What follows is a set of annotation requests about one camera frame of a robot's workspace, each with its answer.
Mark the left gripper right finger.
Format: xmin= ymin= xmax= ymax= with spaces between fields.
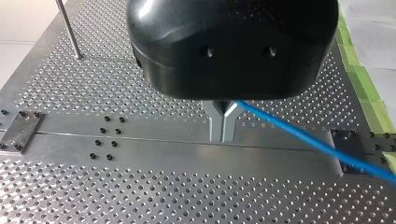
xmin=221 ymin=101 xmax=244 ymax=143

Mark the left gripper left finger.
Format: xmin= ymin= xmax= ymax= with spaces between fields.
xmin=201 ymin=100 xmax=223 ymax=143

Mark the blue cable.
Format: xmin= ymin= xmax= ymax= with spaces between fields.
xmin=234 ymin=99 xmax=396 ymax=182

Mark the metal post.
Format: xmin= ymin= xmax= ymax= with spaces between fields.
xmin=55 ymin=0 xmax=84 ymax=61

